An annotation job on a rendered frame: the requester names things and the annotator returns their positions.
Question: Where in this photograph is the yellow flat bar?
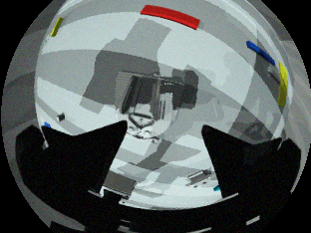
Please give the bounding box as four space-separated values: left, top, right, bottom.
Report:
51 17 63 37

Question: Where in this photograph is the yellow flat plate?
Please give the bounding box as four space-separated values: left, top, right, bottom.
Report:
278 62 287 108

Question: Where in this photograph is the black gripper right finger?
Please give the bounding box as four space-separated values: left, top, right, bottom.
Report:
200 124 282 199

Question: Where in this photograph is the blue flat bar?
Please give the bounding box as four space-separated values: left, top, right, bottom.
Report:
246 41 276 66

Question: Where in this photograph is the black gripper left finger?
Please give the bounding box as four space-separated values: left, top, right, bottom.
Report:
41 119 128 193

